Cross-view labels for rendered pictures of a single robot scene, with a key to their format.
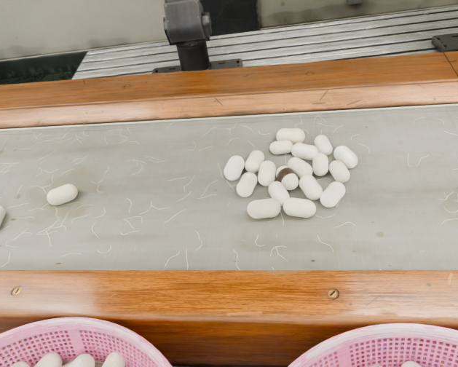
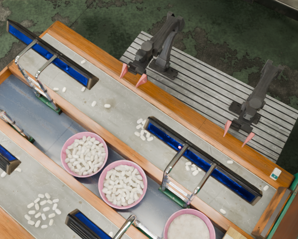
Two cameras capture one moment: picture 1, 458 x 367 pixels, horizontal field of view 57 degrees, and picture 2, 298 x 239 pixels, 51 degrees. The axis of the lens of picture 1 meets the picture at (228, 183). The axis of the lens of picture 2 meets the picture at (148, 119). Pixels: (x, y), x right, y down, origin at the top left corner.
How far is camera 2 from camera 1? 1.47 m
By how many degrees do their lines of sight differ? 29
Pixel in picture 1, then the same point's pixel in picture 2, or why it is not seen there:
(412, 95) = (187, 125)
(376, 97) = (180, 121)
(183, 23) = (160, 64)
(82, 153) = (116, 94)
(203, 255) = (122, 135)
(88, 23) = not seen: outside the picture
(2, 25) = not seen: outside the picture
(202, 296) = (117, 143)
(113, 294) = (105, 135)
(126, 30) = not seen: outside the picture
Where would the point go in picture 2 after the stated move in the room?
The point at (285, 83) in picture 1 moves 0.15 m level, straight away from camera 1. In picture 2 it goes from (166, 104) to (180, 87)
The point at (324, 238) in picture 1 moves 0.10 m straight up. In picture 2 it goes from (142, 145) to (142, 139)
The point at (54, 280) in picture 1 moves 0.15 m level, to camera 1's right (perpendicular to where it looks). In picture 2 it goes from (98, 127) to (121, 137)
